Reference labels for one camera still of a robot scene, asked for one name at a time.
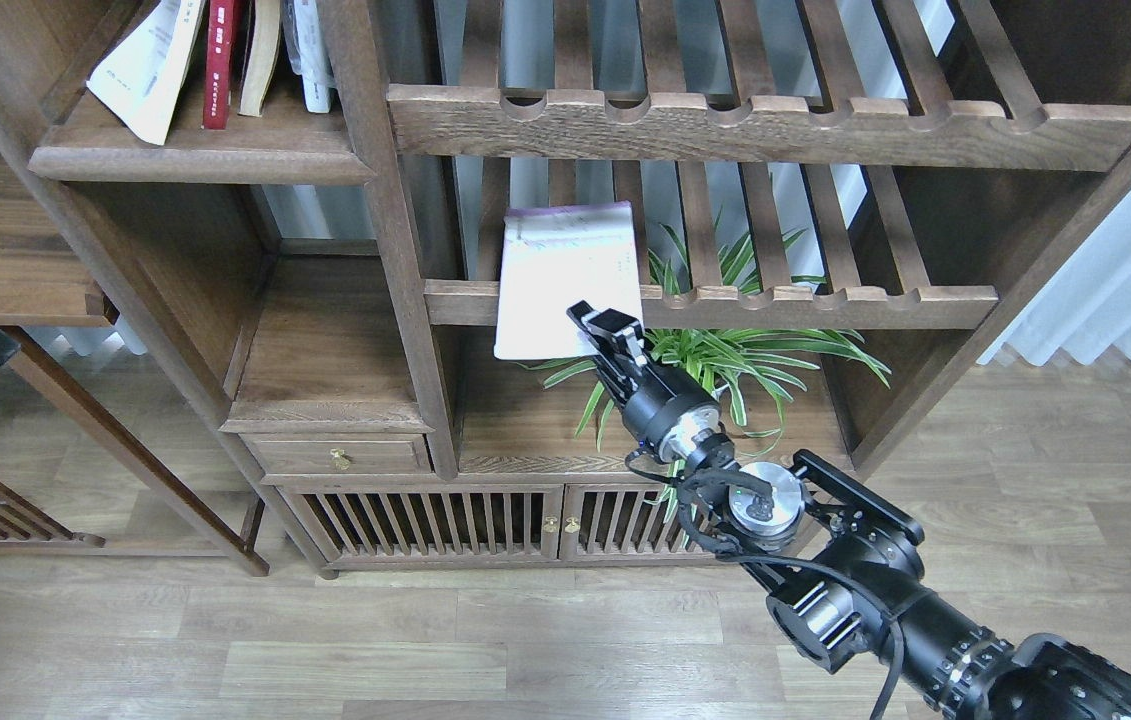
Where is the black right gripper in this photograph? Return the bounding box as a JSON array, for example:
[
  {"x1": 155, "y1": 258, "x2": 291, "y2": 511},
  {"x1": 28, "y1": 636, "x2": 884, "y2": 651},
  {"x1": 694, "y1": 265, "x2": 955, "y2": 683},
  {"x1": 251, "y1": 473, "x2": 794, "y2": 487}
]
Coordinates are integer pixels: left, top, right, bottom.
[{"x1": 568, "y1": 301, "x2": 726, "y2": 462}]

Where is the pale lavender cover book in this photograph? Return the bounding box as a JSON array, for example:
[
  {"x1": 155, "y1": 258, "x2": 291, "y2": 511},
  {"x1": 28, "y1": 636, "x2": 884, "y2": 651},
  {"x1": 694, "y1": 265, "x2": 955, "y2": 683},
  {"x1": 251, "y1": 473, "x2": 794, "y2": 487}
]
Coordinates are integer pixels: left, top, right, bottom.
[{"x1": 493, "y1": 201, "x2": 644, "y2": 361}]

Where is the yellow green cover book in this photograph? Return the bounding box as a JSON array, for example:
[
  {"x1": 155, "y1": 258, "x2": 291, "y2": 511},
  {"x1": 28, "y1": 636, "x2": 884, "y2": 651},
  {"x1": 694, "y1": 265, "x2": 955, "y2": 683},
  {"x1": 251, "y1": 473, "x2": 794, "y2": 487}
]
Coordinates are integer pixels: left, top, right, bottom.
[{"x1": 86, "y1": 1, "x2": 207, "y2": 146}]

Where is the red cover book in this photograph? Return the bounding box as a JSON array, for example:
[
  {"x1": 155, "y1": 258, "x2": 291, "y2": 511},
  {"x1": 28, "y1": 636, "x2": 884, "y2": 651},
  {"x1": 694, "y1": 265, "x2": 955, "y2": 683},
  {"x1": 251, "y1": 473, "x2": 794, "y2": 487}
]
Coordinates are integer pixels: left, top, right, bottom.
[{"x1": 201, "y1": 0, "x2": 244, "y2": 131}]

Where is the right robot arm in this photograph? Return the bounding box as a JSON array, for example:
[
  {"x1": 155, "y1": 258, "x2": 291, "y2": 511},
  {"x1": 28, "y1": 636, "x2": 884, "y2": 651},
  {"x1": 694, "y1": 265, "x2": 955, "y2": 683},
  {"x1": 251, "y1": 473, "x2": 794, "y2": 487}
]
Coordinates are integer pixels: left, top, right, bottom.
[{"x1": 568, "y1": 302, "x2": 1131, "y2": 719}]

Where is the dark wooden bookshelf unit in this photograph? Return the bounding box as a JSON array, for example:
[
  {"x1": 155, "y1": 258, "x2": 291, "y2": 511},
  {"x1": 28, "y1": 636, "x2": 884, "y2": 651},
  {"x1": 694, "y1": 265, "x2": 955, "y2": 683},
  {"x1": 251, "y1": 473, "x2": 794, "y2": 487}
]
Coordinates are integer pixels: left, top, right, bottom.
[{"x1": 0, "y1": 1, "x2": 1131, "y2": 571}]

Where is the brass drawer knob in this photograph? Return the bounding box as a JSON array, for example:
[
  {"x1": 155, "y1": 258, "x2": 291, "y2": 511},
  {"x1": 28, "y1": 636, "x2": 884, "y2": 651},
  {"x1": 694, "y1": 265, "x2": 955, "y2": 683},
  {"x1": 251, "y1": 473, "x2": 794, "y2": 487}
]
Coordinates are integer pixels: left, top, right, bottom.
[{"x1": 329, "y1": 448, "x2": 353, "y2": 472}]

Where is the upright white book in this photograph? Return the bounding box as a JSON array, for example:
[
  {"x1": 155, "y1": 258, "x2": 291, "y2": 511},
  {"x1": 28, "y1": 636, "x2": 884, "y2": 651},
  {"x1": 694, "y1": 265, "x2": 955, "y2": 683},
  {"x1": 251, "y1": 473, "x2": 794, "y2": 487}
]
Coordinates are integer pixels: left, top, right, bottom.
[{"x1": 282, "y1": 1, "x2": 337, "y2": 114}]

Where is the upright cream paged book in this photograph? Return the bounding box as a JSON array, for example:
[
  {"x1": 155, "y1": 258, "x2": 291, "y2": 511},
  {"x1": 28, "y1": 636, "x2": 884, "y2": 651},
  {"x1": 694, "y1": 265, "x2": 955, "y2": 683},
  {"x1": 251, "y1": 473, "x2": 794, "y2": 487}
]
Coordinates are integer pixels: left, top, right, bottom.
[{"x1": 238, "y1": 1, "x2": 282, "y2": 118}]

